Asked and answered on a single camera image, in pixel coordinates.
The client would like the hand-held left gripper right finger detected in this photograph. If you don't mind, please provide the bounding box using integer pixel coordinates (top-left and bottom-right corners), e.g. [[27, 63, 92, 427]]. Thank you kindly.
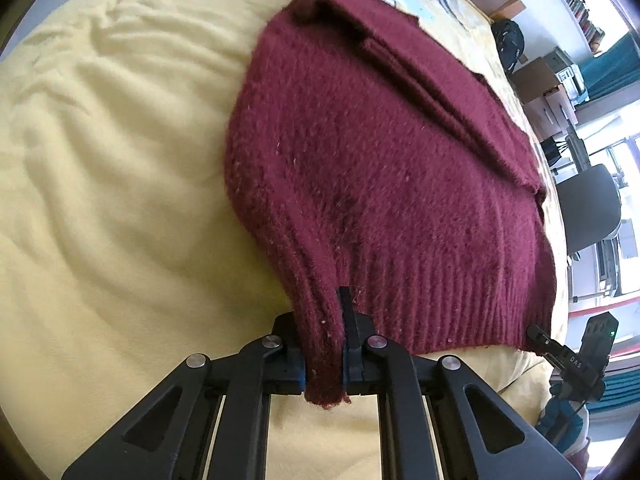
[[339, 286, 586, 480]]

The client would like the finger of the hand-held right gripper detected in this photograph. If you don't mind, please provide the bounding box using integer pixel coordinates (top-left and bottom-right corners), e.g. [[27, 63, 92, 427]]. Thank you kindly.
[[528, 324, 587, 377]]

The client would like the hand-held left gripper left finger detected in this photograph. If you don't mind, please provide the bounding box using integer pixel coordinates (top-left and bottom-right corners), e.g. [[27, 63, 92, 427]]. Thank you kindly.
[[60, 312, 307, 480]]

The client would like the maroon knit sweater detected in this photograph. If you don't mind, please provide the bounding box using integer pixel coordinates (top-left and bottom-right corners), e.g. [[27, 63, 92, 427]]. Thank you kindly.
[[223, 0, 558, 408]]

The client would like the grey office chair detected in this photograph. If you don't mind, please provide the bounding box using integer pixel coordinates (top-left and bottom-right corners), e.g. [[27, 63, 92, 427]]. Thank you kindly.
[[554, 164, 623, 262]]

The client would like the window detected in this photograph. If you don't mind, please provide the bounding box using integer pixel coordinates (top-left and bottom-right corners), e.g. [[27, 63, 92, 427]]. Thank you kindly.
[[575, 110, 640, 303]]

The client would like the wooden drawer cabinet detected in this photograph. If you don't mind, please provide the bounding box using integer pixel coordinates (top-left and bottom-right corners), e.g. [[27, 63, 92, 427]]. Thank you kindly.
[[515, 55, 581, 132]]

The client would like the white printer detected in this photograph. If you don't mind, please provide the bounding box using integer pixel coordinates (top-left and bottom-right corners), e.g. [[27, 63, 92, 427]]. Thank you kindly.
[[546, 47, 587, 100]]

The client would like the teal curtain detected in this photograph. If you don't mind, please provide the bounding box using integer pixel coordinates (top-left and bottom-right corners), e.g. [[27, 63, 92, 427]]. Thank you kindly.
[[580, 32, 640, 99]]

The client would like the yellow printed bedspread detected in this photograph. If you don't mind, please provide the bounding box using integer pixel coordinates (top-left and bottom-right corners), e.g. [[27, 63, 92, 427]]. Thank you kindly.
[[0, 0, 593, 480]]

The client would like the black backpack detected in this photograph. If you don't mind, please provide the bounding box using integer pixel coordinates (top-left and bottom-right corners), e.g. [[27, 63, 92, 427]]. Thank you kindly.
[[492, 17, 526, 77]]

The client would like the wooden headboard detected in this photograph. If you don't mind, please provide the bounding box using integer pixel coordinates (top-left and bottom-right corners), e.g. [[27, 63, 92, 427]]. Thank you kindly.
[[487, 0, 527, 23]]

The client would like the row of shelf books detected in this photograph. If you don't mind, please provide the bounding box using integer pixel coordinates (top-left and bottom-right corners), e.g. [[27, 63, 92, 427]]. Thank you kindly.
[[540, 0, 607, 54]]

